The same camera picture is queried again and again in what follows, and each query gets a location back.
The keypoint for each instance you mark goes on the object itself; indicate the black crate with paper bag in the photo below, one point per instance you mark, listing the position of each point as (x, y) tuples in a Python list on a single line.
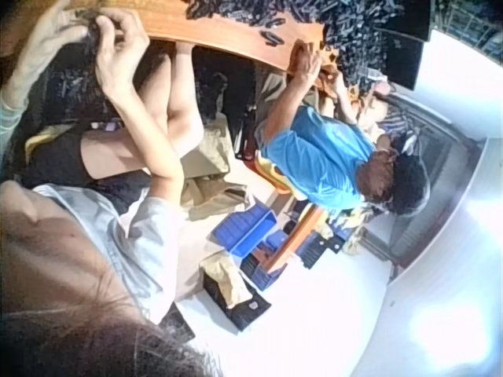
[(236, 298)]

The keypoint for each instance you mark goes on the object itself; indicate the person's right fingers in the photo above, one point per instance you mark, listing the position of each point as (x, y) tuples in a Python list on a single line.
[(116, 21)]

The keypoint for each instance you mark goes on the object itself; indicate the black monitor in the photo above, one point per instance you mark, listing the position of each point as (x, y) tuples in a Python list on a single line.
[(402, 59)]

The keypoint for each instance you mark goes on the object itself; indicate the person's right hand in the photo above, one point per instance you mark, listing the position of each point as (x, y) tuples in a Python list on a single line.
[(122, 59)]

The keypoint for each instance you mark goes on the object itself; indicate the orange wooden table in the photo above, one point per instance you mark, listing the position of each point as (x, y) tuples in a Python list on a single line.
[(220, 39)]

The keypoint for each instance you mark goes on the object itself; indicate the blue crate with black parts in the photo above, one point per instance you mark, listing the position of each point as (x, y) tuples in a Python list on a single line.
[(271, 263)]

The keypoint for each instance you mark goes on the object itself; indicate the heap of black parts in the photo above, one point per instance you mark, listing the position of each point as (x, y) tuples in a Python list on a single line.
[(346, 35)]

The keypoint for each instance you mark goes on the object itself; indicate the orange wooden table leg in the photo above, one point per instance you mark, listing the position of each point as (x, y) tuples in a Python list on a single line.
[(292, 239)]

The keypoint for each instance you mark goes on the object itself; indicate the empty blue plastic crate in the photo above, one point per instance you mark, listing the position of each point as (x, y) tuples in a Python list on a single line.
[(245, 231)]

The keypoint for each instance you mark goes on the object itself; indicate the black plastic crate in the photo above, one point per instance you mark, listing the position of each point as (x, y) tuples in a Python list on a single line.
[(320, 251)]

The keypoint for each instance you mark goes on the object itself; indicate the small black part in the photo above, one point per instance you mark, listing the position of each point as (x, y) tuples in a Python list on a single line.
[(92, 32)]

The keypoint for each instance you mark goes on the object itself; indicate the dark bin of black parts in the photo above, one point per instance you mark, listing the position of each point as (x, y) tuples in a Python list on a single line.
[(67, 94)]

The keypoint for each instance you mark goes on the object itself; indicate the person's legs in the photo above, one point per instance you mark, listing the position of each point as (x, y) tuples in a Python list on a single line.
[(181, 114)]

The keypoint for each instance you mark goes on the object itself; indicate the yellow plastic stool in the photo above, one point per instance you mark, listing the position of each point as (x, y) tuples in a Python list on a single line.
[(275, 173)]

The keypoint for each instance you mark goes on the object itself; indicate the person's left fingers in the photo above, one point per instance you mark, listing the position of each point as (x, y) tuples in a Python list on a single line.
[(64, 17)]

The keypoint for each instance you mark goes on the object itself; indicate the person's left hand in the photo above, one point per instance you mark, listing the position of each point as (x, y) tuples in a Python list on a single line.
[(43, 39)]

